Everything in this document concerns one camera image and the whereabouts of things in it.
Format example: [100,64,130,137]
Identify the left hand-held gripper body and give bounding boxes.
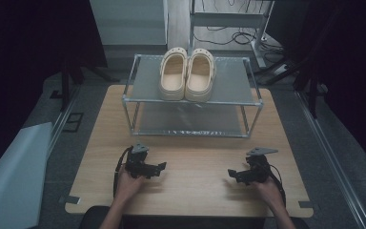
[125,143,156,179]

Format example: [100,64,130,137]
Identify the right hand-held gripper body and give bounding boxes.
[238,147,279,185]

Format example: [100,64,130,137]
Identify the metal shoe rack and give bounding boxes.
[121,53,264,139]

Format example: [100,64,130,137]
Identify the cream clog shoe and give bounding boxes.
[158,47,189,101]
[185,48,217,103]

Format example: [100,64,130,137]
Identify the person's left hand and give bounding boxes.
[115,166,148,200]

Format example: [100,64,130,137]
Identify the person's right hand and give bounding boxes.
[253,176,286,210]

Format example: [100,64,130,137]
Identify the person's dark clothing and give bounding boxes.
[78,205,310,229]

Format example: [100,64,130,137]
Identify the grey tape piece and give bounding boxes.
[298,200,315,210]
[59,195,81,205]

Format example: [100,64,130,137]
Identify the black tripod stand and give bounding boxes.
[50,57,119,113]
[253,9,342,119]

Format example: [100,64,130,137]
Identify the white board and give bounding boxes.
[0,121,54,229]

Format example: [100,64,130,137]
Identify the white cabinet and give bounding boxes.
[89,0,170,47]

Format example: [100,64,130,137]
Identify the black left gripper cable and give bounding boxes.
[112,146,135,198]

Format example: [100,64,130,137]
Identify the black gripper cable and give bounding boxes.
[266,163,288,206]
[112,146,135,198]

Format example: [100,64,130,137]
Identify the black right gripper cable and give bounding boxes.
[266,163,288,206]

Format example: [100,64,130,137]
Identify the metal floor rail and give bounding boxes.
[294,90,366,229]
[46,85,81,157]

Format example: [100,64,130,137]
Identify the black floor cables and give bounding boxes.
[193,25,284,65]

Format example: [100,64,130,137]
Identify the white metal desk frame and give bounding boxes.
[188,0,275,70]

